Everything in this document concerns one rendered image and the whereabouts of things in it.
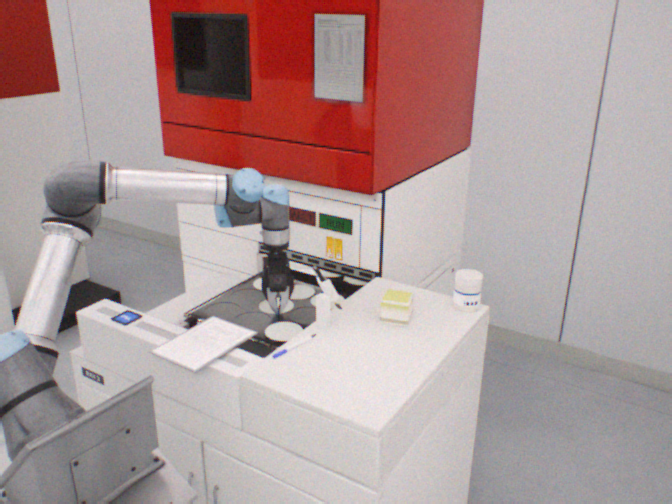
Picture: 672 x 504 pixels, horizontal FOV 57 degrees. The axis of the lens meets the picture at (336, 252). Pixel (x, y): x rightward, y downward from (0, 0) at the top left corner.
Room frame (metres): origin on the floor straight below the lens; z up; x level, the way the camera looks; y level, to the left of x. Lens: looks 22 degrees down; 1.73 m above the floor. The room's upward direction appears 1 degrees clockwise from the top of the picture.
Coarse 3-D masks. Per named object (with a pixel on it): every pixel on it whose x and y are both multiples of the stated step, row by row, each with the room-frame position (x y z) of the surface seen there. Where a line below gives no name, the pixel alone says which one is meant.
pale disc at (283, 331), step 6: (276, 324) 1.49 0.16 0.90; (282, 324) 1.49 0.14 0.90; (288, 324) 1.49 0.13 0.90; (294, 324) 1.49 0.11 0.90; (270, 330) 1.46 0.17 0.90; (276, 330) 1.46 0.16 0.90; (282, 330) 1.46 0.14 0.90; (288, 330) 1.46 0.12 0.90; (294, 330) 1.46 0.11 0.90; (300, 330) 1.46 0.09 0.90; (270, 336) 1.43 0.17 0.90; (276, 336) 1.43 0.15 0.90; (282, 336) 1.43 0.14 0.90; (288, 336) 1.43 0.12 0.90; (294, 336) 1.43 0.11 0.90
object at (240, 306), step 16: (240, 288) 1.71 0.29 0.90; (256, 288) 1.72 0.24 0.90; (320, 288) 1.72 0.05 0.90; (208, 304) 1.61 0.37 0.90; (224, 304) 1.61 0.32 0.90; (240, 304) 1.61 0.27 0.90; (256, 304) 1.61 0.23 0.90; (304, 304) 1.61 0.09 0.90; (240, 320) 1.51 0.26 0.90; (256, 320) 1.51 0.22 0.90; (272, 320) 1.51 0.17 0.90; (288, 320) 1.52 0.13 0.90; (304, 320) 1.52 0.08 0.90; (256, 336) 1.43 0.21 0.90
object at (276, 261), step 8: (272, 256) 1.54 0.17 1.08; (280, 256) 1.54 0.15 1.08; (272, 264) 1.52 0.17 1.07; (280, 264) 1.52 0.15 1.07; (272, 272) 1.49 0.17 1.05; (280, 272) 1.50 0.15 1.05; (272, 280) 1.47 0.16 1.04; (280, 280) 1.47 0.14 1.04; (272, 288) 1.46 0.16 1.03; (280, 288) 1.46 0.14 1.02
